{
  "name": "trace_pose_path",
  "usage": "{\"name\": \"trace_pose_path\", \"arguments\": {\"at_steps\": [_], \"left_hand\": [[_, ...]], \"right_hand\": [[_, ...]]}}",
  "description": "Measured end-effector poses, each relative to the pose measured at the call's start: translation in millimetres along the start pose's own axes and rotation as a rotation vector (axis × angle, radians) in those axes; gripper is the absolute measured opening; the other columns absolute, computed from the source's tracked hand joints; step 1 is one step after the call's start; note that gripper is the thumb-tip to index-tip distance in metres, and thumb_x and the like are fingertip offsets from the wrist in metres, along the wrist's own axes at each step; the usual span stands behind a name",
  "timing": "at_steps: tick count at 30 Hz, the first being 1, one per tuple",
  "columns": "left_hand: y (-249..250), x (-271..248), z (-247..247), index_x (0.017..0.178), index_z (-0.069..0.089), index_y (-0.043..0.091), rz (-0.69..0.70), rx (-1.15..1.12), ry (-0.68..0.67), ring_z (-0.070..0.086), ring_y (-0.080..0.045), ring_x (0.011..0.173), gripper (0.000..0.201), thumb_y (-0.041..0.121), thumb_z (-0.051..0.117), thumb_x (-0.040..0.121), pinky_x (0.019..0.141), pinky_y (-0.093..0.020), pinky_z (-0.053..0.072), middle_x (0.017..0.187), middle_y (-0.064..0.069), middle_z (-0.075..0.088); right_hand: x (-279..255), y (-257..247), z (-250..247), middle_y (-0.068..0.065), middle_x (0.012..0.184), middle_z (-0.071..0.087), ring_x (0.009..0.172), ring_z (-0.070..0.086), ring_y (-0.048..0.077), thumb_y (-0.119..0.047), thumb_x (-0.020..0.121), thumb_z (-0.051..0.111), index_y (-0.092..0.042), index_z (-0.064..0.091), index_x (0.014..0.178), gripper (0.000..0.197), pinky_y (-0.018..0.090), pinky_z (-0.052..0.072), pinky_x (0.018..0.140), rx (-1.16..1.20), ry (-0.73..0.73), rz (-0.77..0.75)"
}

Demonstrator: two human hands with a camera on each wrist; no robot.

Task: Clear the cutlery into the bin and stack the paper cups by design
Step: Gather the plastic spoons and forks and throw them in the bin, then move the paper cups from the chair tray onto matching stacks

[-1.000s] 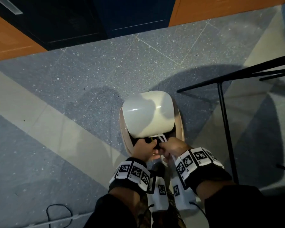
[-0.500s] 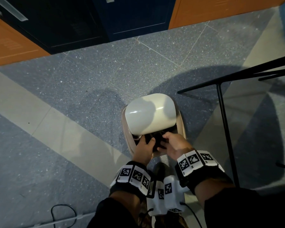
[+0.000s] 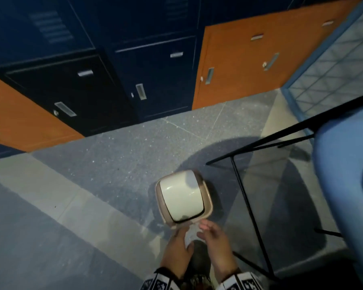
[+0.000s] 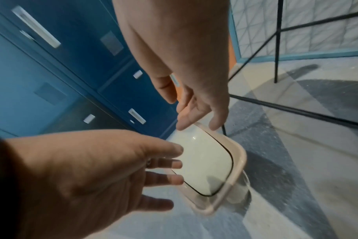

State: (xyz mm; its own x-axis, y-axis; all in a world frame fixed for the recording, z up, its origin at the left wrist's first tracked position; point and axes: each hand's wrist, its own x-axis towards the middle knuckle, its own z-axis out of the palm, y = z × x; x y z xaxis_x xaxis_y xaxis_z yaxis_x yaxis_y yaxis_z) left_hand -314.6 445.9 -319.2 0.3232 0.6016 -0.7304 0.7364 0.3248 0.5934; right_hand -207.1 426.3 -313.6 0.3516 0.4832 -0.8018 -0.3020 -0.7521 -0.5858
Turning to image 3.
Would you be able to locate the person's left hand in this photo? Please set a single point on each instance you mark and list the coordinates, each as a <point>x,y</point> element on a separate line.
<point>175,253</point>

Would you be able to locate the person's right hand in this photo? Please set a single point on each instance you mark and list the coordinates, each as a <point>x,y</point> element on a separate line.
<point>219,250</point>

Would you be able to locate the person's left thumb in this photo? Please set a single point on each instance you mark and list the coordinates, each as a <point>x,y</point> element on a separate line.
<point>190,247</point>

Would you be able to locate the person's right fingers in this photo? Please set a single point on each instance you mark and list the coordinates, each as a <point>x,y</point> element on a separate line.
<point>208,230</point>

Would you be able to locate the dark patterned shoe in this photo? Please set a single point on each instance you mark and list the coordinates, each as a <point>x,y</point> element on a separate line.
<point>199,262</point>

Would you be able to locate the beige plastic trash bin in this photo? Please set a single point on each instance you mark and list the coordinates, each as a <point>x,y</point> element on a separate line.
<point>208,199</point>

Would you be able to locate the white swing bin lid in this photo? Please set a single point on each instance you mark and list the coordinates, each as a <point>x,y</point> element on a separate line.
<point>181,194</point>

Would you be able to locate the black white marker wrist band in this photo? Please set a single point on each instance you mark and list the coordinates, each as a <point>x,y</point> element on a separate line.
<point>240,282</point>
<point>158,280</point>

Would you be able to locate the dark blue vented locker door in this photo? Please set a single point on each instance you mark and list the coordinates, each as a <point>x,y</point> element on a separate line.
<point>33,30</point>
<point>139,18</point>

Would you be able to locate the black metal table frame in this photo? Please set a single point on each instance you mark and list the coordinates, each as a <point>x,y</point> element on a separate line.
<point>249,202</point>

